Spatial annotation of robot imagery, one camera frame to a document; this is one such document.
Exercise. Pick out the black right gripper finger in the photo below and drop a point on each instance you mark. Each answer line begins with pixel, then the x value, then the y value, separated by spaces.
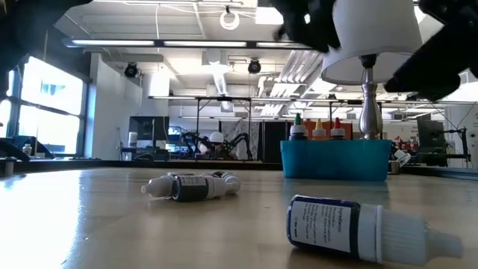
pixel 437 71

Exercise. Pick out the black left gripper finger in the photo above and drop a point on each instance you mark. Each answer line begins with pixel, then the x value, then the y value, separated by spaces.
pixel 306 26

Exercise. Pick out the yellow food coloring bottle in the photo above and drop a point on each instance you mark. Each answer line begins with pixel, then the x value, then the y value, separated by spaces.
pixel 318 132

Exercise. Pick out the small dark food coloring bottle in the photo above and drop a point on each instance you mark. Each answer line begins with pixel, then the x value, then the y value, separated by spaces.
pixel 232 183

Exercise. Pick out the small blue food coloring bottle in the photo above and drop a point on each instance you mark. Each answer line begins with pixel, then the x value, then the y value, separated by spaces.
pixel 321 228

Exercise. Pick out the small black food coloring bottle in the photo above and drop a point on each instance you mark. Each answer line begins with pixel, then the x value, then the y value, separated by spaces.
pixel 190 188

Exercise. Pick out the black background robot arm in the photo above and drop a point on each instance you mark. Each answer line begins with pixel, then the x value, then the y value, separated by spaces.
pixel 190 140
pixel 242 140

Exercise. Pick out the black computer monitor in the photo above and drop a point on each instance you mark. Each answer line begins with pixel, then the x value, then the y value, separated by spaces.
pixel 429 134

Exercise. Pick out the white shade silver table lamp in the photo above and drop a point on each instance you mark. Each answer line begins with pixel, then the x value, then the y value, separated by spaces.
pixel 373 30

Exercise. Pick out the white plastic cup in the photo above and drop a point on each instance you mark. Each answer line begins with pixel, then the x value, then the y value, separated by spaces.
pixel 402 156

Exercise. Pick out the bottles inside blue bin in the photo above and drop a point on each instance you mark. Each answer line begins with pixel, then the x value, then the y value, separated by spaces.
pixel 349 130

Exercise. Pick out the teal plastic bin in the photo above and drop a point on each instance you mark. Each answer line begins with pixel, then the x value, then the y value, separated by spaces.
pixel 336 160

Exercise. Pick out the white round globe lamp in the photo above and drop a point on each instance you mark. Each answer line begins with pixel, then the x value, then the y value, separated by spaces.
pixel 216 137

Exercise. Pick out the long ceiling light bar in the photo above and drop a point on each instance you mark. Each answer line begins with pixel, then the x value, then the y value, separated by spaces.
pixel 112 43

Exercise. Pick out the large dark-framed window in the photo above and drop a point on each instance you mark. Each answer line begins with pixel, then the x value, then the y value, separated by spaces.
pixel 52 86

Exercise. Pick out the small white bottle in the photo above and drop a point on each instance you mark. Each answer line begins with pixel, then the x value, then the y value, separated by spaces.
pixel 27 150

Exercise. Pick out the black ceiling camera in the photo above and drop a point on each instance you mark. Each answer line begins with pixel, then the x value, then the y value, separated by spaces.
pixel 130 70
pixel 254 66

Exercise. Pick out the black background rig frame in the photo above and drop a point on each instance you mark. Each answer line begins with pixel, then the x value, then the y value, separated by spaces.
pixel 224 98

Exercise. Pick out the black wall panel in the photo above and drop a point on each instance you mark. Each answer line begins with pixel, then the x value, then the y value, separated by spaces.
pixel 274 142

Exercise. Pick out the black table edge rail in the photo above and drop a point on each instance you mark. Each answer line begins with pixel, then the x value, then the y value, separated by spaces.
pixel 149 164

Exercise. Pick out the grey metal post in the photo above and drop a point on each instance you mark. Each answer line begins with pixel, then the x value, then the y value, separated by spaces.
pixel 8 168

